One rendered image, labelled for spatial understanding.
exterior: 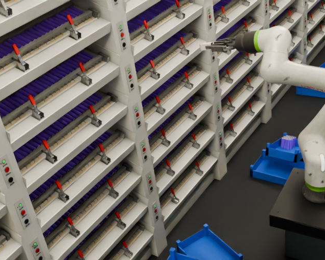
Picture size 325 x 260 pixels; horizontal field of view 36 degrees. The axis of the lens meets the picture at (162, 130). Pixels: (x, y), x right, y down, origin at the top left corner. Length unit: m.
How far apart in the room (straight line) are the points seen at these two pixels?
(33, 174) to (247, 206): 1.47
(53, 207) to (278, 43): 1.10
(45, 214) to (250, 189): 1.47
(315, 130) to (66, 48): 1.22
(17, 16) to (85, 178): 0.76
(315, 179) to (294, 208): 0.17
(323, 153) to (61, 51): 1.23
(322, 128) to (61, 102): 1.21
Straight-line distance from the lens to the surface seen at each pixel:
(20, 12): 1.72
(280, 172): 3.23
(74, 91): 1.97
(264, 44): 2.13
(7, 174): 1.78
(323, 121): 2.45
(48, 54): 1.84
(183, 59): 2.53
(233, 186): 3.14
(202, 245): 2.79
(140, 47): 2.24
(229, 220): 2.91
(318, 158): 2.35
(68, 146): 2.00
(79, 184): 2.11
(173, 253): 2.12
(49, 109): 1.89
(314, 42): 4.47
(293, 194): 2.53
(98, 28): 1.99
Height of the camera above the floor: 2.00
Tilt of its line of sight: 32 degrees down
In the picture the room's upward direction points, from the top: 9 degrees counter-clockwise
